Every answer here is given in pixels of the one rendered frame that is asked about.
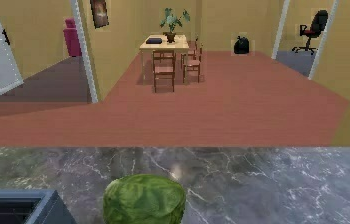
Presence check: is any black rubbish bag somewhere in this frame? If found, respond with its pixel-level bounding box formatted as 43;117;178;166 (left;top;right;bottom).
233;35;251;55

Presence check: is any black red office chair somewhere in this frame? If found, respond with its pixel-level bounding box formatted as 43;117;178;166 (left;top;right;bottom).
291;9;329;56

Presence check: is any dark grey sink basin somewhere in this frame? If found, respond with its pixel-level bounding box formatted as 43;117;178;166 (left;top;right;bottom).
0;188;78;224

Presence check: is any dark framed wall picture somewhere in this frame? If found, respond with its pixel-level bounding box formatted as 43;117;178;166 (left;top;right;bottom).
89;0;110;30

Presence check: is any green potted house plant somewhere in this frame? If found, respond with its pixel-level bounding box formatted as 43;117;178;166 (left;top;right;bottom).
159;7;191;44

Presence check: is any green lettuce head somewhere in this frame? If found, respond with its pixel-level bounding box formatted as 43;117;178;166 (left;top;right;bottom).
102;173;187;224

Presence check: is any brown wooden chair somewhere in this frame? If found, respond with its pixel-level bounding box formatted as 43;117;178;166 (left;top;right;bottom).
181;43;204;84
151;49;177;94
180;35;200;69

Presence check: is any pale wooden dining table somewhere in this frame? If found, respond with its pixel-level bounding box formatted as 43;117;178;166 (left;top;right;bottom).
139;33;191;84

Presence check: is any black door handle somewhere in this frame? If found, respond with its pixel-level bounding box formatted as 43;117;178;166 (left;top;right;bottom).
1;28;11;46

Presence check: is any magenta armchair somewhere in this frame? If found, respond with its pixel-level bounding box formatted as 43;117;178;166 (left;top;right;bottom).
62;17;83;58

